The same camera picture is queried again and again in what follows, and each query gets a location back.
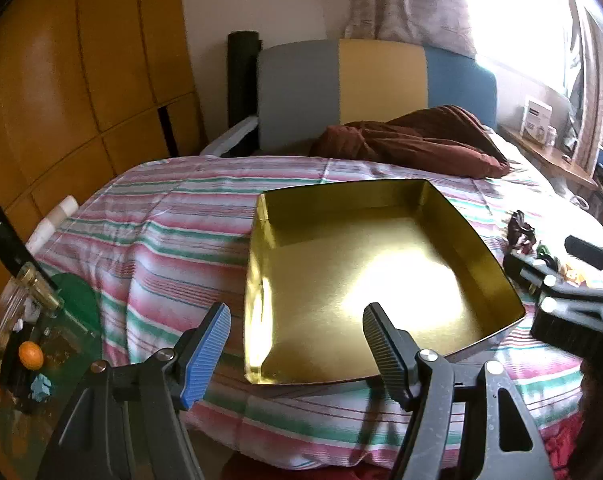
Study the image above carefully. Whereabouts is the wooden shelf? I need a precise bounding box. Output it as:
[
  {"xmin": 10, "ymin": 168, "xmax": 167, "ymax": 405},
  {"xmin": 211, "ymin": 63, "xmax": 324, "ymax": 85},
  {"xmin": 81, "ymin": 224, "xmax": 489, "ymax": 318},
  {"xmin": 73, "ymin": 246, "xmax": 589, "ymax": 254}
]
[{"xmin": 499, "ymin": 125, "xmax": 599, "ymax": 191}]

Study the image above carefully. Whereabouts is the wooden wardrobe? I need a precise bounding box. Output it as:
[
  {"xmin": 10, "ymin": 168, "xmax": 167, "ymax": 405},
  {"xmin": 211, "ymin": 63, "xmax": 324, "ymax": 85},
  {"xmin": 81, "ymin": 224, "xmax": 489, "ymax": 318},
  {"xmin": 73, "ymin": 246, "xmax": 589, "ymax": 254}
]
[{"xmin": 0, "ymin": 0, "xmax": 207, "ymax": 271}]

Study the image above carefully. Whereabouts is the red cloth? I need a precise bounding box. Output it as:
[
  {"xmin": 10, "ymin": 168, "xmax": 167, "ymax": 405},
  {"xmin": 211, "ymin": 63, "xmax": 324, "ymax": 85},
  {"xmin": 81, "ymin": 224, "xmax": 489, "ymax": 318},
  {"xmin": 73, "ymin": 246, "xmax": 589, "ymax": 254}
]
[{"xmin": 541, "ymin": 400, "xmax": 587, "ymax": 480}]

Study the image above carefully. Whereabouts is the black metal bar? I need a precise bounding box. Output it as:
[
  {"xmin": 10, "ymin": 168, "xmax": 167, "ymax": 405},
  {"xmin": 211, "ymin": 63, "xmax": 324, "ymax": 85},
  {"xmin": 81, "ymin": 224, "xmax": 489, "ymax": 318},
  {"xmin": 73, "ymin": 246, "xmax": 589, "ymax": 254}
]
[{"xmin": 0, "ymin": 207, "xmax": 57, "ymax": 288}]

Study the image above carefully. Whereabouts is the brown pillow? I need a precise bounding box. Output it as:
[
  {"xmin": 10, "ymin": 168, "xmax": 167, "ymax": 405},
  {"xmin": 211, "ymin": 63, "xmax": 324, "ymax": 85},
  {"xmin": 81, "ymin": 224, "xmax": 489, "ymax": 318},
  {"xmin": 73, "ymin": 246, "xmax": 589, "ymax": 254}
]
[{"xmin": 309, "ymin": 105, "xmax": 512, "ymax": 179}]

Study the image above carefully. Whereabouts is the grey chair armrest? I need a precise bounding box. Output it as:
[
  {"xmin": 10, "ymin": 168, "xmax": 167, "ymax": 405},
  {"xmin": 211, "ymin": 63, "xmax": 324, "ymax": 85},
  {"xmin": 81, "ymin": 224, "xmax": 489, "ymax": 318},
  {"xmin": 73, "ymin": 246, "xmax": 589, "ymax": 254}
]
[{"xmin": 200, "ymin": 115, "xmax": 258, "ymax": 157}]

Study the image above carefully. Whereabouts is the crumpled blue paper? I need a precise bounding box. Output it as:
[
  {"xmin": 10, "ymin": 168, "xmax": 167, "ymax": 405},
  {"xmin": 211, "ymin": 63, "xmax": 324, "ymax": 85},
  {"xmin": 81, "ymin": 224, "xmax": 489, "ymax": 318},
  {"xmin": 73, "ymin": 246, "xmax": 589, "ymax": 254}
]
[{"xmin": 31, "ymin": 374, "xmax": 53, "ymax": 402}]

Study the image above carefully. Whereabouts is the glass jar with gold lid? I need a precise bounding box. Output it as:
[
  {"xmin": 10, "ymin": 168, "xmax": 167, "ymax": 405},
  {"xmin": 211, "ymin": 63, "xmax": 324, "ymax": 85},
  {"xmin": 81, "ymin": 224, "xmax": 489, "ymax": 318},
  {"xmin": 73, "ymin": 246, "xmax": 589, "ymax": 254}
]
[{"xmin": 0, "ymin": 262, "xmax": 64, "ymax": 351}]

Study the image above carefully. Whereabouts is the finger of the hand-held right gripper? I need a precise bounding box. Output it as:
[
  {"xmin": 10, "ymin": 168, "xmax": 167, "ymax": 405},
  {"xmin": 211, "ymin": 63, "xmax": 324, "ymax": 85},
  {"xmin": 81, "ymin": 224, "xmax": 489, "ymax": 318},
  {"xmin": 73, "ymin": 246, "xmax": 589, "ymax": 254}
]
[
  {"xmin": 564, "ymin": 235, "xmax": 603, "ymax": 287},
  {"xmin": 504, "ymin": 251, "xmax": 582, "ymax": 314}
]

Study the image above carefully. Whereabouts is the black rolled mat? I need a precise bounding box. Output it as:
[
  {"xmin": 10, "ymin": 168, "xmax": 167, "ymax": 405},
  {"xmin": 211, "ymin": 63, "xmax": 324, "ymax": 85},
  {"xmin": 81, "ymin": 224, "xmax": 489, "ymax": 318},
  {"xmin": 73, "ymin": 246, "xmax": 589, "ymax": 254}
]
[{"xmin": 226, "ymin": 31, "xmax": 260, "ymax": 156}]

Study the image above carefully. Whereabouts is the green glass side table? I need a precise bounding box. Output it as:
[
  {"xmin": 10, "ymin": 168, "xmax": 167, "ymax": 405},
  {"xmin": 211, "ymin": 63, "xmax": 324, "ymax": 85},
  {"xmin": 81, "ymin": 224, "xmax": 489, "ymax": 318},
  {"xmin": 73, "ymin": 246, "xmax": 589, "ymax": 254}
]
[{"xmin": 0, "ymin": 272, "xmax": 104, "ymax": 480}]

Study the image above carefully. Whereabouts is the gold metal tin tray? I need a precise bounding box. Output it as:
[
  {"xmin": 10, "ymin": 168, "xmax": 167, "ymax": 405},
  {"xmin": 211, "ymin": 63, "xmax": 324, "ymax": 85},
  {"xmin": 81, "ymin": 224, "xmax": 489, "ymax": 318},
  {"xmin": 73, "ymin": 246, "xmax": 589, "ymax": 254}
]
[{"xmin": 244, "ymin": 178, "xmax": 527, "ymax": 387}]

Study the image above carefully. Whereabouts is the dark brown plastic toy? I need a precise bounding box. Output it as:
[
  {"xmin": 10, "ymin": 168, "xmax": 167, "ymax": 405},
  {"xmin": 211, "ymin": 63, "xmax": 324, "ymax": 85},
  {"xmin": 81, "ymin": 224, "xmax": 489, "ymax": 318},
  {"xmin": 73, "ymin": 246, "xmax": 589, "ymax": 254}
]
[{"xmin": 506, "ymin": 210, "xmax": 537, "ymax": 256}]

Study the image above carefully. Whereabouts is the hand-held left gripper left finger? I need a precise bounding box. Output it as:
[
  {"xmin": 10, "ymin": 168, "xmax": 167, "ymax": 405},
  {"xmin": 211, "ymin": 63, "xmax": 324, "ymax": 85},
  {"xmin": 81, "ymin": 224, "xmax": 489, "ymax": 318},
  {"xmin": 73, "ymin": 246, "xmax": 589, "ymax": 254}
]
[{"xmin": 36, "ymin": 302, "xmax": 232, "ymax": 480}]

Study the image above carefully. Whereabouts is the orange fruit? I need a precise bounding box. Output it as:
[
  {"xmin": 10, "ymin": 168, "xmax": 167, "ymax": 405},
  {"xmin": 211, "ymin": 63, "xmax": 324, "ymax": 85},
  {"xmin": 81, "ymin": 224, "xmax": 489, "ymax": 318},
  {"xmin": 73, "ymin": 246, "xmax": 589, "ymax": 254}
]
[{"xmin": 18, "ymin": 341, "xmax": 44, "ymax": 368}]

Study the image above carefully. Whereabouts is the beige patterned curtain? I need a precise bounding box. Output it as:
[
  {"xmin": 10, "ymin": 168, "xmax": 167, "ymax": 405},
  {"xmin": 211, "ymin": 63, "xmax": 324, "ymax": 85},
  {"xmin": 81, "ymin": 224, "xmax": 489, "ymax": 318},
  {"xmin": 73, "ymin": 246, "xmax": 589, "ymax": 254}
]
[{"xmin": 346, "ymin": 0, "xmax": 477, "ymax": 56}]

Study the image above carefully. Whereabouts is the striped bed sheet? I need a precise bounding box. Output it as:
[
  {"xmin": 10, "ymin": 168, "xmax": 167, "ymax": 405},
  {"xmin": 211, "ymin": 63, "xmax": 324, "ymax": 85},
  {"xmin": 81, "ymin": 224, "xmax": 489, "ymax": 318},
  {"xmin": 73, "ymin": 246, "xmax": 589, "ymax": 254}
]
[{"xmin": 34, "ymin": 155, "xmax": 603, "ymax": 471}]

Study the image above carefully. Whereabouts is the white cardboard box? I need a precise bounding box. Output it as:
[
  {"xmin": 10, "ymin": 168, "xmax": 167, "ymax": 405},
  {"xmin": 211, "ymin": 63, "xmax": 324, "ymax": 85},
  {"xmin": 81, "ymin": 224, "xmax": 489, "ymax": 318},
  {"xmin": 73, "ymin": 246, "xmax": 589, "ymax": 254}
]
[{"xmin": 521, "ymin": 96, "xmax": 553, "ymax": 141}]

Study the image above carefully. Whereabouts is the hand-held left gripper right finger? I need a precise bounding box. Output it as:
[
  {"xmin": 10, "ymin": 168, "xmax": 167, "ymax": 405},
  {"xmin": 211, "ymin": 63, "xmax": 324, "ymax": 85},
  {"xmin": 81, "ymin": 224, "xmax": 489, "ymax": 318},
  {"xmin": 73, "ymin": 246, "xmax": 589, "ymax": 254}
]
[{"xmin": 362, "ymin": 302, "xmax": 555, "ymax": 480}]

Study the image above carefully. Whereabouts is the grey yellow blue headboard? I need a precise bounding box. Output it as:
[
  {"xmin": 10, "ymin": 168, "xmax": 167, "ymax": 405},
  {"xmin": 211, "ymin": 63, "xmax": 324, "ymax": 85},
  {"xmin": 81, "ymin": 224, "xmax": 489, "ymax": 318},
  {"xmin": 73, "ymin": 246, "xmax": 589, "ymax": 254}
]
[{"xmin": 256, "ymin": 39, "xmax": 498, "ymax": 156}]

